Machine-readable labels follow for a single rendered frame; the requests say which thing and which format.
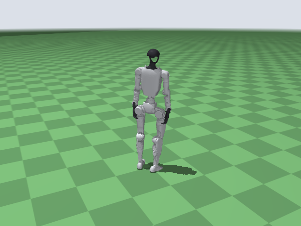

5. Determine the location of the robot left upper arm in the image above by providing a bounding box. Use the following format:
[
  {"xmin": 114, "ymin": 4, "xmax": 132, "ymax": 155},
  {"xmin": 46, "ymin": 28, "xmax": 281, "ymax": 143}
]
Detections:
[{"xmin": 135, "ymin": 67, "xmax": 143, "ymax": 91}]

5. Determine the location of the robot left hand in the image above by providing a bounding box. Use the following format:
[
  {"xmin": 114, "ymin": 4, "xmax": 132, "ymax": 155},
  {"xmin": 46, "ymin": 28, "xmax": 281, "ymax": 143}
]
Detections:
[{"xmin": 133, "ymin": 102, "xmax": 138, "ymax": 119}]

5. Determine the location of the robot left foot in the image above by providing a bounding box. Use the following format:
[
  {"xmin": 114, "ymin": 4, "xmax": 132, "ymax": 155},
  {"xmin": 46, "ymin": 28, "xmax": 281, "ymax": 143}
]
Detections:
[{"xmin": 137, "ymin": 159, "xmax": 145, "ymax": 169}]

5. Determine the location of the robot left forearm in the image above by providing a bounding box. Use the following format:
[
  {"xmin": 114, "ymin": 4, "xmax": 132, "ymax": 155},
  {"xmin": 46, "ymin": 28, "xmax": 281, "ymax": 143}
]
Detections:
[{"xmin": 132, "ymin": 89, "xmax": 140, "ymax": 106}]

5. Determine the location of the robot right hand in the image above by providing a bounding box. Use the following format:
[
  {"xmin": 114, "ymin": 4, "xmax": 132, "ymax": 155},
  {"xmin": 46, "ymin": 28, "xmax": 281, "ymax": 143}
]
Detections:
[{"xmin": 161, "ymin": 108, "xmax": 171, "ymax": 124}]

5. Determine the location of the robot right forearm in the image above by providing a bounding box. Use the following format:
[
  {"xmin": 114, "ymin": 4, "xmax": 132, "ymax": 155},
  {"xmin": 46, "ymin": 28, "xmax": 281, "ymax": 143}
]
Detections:
[{"xmin": 164, "ymin": 89, "xmax": 172, "ymax": 111}]

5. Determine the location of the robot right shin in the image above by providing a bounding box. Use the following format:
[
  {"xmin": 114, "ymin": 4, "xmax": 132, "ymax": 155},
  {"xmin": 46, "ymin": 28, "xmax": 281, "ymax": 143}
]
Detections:
[{"xmin": 152, "ymin": 137, "xmax": 163, "ymax": 167}]

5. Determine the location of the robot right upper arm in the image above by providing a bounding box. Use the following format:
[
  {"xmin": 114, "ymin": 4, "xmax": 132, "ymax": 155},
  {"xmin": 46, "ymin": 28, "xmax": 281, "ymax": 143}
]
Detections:
[{"xmin": 160, "ymin": 70, "xmax": 170, "ymax": 95}]

